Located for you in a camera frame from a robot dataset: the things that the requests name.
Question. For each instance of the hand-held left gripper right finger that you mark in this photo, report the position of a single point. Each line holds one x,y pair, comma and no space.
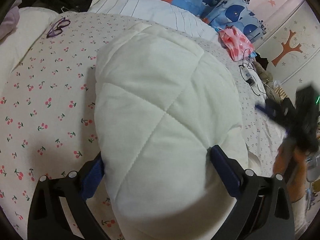
226,171

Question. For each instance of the small black cloth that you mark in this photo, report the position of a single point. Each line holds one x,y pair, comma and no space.
262,60

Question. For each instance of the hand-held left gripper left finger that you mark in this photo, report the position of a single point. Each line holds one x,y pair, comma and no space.
93,177

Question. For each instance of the pink plastic bag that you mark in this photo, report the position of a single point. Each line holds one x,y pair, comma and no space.
233,42

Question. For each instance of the white duvet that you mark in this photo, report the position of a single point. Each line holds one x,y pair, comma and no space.
27,27

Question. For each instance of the brown coat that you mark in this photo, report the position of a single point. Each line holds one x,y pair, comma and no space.
265,76

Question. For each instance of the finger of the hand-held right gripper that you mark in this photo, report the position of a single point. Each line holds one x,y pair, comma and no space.
290,130
266,110

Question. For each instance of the white quilted blanket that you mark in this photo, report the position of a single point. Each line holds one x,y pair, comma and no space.
162,120

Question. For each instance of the purple glasses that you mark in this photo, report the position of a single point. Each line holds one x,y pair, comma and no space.
51,33

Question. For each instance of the white wardrobe with tree decal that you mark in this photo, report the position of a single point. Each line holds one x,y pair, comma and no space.
300,30

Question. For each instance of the white power strip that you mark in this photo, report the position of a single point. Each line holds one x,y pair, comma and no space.
247,75

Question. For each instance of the purple and brown jacket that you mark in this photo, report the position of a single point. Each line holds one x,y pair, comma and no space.
10,18

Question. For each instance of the cherry print bed sheet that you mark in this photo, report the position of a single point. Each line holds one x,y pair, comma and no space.
50,92

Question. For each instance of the yellow striped cloth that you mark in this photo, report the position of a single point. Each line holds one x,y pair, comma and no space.
282,93

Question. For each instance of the pink curtain with blue whales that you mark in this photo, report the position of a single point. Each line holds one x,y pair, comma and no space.
235,7

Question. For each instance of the blue cloth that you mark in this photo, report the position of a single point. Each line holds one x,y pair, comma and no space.
254,55

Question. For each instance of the white striped pillow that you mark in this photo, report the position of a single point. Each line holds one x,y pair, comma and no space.
150,10

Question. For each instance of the grey round chair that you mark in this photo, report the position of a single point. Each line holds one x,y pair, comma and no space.
315,170

